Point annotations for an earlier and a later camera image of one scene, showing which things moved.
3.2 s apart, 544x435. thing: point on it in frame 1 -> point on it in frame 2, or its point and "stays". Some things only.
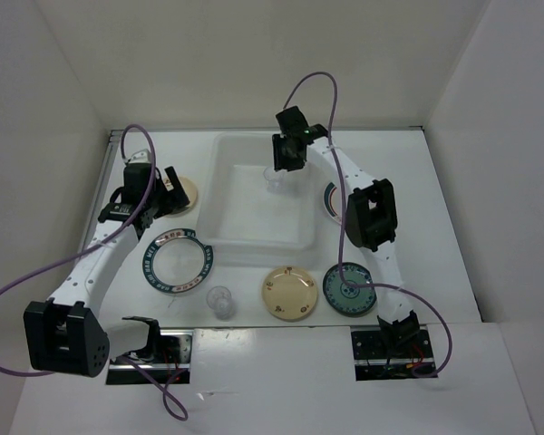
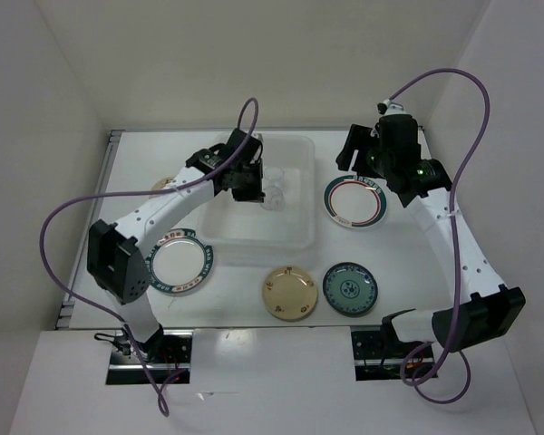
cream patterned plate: x=289 y=294 stays
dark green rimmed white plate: x=177 y=261 stays
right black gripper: x=279 y=160 -> x=357 y=138
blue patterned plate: x=349 y=301 stays
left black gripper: x=174 y=198 -> x=255 y=193
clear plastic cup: x=219 y=299 -> x=274 y=199
